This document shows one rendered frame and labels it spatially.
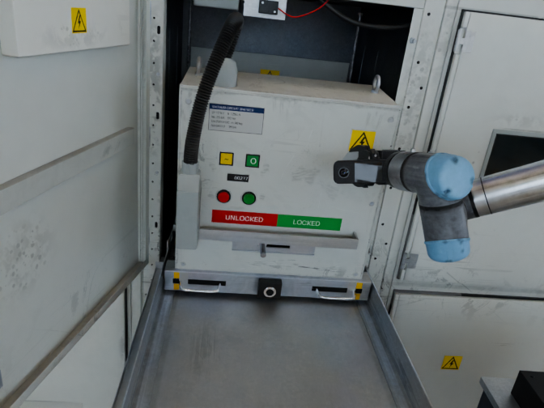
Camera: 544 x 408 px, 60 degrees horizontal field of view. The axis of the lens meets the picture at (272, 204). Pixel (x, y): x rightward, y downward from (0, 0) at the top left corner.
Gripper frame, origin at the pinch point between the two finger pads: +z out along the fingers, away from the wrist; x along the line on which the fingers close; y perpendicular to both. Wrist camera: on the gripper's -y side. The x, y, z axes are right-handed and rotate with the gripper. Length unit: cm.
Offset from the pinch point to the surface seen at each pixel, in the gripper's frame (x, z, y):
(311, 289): -34.0, 11.8, -1.4
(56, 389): -72, 53, -68
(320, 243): -19.7, 4.4, -2.9
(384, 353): -43.4, -9.4, 7.5
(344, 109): 12.1, -2.4, -1.2
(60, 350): -38, 4, -62
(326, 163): 0.0, 2.2, -2.9
